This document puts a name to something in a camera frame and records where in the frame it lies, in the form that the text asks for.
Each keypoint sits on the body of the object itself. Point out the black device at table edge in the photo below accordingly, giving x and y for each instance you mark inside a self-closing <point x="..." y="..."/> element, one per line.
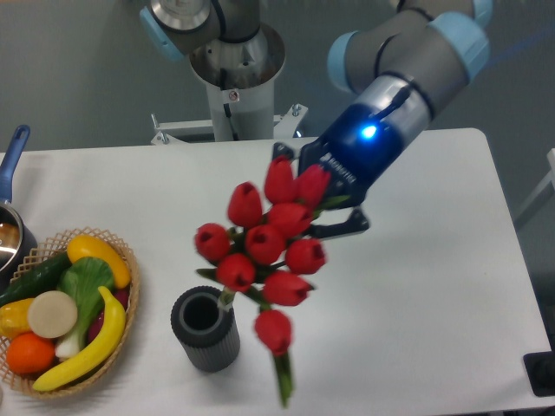
<point x="540" y="372"/>

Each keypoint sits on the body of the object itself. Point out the orange fruit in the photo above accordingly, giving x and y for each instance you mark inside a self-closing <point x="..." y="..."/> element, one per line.
<point x="30" y="354"/>

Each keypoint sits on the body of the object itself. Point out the white metal bracket right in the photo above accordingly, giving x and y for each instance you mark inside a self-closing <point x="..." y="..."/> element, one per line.
<point x="290" y="125"/>

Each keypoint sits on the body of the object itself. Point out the blue handled saucepan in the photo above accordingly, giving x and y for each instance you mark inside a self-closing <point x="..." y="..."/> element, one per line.
<point x="16" y="238"/>

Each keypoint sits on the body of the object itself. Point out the yellow bell pepper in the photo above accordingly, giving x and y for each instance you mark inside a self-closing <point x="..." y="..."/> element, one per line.
<point x="14" y="320"/>

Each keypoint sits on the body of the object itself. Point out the white metal bracket left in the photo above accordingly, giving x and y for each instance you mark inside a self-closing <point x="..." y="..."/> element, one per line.
<point x="194" y="131"/>

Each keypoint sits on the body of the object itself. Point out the dark grey ribbed vase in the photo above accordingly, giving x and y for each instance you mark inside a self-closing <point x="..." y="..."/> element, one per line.
<point x="208" y="334"/>

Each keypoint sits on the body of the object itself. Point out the red tulip bouquet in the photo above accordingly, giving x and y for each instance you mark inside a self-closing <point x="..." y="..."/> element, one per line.
<point x="267" y="253"/>

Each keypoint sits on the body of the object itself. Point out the yellow squash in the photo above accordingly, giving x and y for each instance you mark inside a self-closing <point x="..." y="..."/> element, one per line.
<point x="88" y="246"/>

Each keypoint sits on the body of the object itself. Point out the white metal bracket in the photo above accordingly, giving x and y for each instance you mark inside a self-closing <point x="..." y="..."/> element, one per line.
<point x="194" y="131"/>
<point x="290" y="125"/>

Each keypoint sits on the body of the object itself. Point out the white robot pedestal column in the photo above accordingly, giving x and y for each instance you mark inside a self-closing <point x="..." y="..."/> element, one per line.
<point x="239" y="80"/>

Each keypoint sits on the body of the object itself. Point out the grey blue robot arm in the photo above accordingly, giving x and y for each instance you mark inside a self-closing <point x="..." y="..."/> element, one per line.
<point x="403" y="73"/>

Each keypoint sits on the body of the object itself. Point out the green bok choy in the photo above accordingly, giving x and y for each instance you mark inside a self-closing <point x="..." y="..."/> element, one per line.
<point x="81" y="282"/>

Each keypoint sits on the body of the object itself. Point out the beige round disc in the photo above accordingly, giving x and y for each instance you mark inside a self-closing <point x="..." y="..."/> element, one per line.
<point x="52" y="314"/>

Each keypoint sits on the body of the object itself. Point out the dark red fruit in basket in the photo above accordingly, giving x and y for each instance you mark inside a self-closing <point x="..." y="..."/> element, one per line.
<point x="122" y="295"/>

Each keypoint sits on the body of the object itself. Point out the white frame at right edge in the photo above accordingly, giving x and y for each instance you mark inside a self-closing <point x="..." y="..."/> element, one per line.
<point x="538" y="197"/>

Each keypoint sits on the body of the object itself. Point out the yellow banana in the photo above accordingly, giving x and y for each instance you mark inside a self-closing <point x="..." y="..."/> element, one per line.
<point x="94" y="354"/>

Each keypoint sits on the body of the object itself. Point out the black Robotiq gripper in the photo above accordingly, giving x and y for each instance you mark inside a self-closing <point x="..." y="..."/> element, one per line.
<point x="356" y="149"/>

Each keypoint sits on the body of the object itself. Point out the woven wicker basket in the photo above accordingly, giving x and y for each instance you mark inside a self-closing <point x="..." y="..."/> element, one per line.
<point x="22" y="383"/>

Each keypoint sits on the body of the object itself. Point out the green cucumber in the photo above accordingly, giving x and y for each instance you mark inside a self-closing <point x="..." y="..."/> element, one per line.
<point x="44" y="277"/>

